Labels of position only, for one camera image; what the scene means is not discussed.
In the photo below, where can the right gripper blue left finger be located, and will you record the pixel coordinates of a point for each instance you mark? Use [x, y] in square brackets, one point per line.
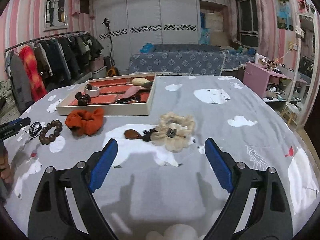
[103, 164]

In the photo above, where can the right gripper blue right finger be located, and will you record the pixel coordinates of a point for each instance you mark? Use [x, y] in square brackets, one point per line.
[219, 165]

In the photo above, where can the brown oval hair clip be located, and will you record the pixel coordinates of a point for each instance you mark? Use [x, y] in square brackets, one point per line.
[132, 134]

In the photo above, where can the orange fabric scrunchie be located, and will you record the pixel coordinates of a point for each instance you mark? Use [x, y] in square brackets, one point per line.
[82, 122]

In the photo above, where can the cream satin scrunchie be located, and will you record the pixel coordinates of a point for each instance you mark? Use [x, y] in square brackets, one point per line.
[173, 132]

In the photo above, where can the rainbow beaded hair clip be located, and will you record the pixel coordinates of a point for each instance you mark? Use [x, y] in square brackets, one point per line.
[133, 99]

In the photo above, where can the beige tray with red lining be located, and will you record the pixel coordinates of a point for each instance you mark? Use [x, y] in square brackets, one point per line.
[108, 90]

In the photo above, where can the pink knitted headband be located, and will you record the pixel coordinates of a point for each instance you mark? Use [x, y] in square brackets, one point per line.
[133, 90]

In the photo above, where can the plush pineapple hair accessory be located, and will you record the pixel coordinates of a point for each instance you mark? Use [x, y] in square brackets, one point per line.
[142, 82]

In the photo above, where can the black claw hair clip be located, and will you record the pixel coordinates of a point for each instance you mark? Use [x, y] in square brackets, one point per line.
[82, 99]

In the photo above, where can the person's left hand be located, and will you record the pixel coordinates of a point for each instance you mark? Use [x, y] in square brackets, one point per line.
[6, 173]

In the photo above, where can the grey quilted coat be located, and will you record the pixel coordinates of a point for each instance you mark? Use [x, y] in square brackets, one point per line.
[21, 83]

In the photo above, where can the grey polar bear bedsheet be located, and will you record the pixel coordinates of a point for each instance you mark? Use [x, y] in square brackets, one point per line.
[152, 193]

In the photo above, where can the metal clothes rack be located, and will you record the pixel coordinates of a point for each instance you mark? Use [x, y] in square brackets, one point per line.
[7, 50]

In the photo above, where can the orange red coat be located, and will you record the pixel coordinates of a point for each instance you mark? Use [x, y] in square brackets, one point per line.
[29, 61]

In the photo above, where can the white storage box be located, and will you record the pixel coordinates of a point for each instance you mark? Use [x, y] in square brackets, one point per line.
[100, 73]

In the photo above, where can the garment steamer on stand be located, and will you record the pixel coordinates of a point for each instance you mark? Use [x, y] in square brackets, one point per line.
[112, 70]

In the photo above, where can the small wooden stool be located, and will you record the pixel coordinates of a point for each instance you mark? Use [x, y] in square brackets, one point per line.
[292, 112]

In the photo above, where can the pink side cabinet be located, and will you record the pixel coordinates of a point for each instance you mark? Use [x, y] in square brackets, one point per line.
[269, 84]

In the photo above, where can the bed with blue cover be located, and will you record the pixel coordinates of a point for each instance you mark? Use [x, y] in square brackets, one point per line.
[194, 59]

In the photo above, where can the framed wedding photo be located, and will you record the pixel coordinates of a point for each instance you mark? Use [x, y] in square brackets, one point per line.
[55, 15]

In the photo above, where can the white sliding wardrobe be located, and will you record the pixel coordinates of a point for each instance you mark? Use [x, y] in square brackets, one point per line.
[133, 23]

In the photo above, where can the couple photo poster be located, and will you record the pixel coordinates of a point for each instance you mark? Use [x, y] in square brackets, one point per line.
[284, 15]

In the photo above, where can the pink curtain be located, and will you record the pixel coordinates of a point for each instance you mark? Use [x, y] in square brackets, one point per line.
[266, 27]

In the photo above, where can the window with dark frame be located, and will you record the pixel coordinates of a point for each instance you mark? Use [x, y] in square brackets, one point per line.
[248, 30]

